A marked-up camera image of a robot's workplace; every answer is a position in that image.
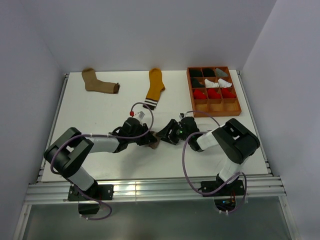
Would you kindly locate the red rolled sock left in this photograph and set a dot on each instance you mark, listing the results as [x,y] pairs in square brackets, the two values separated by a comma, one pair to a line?
[199,95]

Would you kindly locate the red rolled sock middle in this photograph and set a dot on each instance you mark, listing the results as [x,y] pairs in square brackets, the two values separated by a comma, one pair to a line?
[213,94]

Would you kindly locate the aluminium frame rail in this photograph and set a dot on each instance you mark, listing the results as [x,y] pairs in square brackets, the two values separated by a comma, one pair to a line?
[171,189]

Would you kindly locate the black rolled sock back-left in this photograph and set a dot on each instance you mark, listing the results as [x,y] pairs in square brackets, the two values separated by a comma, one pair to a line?
[195,73]

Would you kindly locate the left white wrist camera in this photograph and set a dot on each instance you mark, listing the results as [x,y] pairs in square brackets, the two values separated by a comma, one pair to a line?
[137,115]

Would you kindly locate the tan sock with red cuff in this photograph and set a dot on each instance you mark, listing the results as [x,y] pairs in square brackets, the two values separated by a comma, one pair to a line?
[154,140]

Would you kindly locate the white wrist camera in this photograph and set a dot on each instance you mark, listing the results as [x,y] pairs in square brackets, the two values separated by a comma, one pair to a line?
[183,115]
[137,115]

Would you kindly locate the orange compartment organizer box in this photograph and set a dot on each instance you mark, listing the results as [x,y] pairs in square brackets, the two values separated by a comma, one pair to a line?
[224,107]

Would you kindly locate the red rolled sock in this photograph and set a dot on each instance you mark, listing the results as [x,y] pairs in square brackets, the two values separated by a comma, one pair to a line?
[199,95]
[227,94]
[213,94]

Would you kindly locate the black rolled sock middle-left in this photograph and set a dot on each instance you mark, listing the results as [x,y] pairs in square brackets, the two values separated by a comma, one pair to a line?
[196,84]

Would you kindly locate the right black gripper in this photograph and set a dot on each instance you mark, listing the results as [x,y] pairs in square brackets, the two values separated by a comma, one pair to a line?
[173,124]

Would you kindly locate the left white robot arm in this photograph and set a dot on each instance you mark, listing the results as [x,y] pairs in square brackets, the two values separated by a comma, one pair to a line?
[68,153]

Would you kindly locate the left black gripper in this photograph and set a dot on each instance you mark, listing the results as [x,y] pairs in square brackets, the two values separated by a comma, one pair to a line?
[148,139]

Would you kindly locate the black rolled sock back-middle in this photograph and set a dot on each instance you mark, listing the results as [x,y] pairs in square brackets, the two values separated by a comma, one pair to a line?
[208,72]

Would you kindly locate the white rolled sock middle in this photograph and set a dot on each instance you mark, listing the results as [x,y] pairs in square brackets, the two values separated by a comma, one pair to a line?
[211,84]

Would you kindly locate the brown sock on table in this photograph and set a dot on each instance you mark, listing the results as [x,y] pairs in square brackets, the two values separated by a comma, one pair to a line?
[93,84]

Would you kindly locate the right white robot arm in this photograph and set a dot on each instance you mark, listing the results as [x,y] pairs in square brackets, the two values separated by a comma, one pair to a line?
[236,141]

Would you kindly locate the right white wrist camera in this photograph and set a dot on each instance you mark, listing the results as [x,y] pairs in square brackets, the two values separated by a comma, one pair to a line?
[183,115]

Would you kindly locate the red rolled sock right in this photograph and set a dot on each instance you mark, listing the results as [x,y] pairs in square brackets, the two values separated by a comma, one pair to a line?
[227,94]

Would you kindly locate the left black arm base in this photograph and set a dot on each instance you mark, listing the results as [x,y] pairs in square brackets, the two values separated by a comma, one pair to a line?
[92,200]

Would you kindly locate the white rolled sock right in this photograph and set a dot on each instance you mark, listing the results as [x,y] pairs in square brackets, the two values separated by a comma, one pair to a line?
[224,84]

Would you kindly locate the mustard yellow striped sock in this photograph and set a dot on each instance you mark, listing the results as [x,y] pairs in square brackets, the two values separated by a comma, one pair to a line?
[156,87]

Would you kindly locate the white rolled sock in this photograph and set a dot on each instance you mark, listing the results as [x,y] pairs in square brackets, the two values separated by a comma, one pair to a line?
[224,84]
[211,84]

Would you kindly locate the grey rolled sock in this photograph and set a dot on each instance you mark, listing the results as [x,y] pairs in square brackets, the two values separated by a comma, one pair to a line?
[220,73]

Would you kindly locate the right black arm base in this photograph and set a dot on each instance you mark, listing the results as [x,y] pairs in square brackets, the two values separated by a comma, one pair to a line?
[229,197]

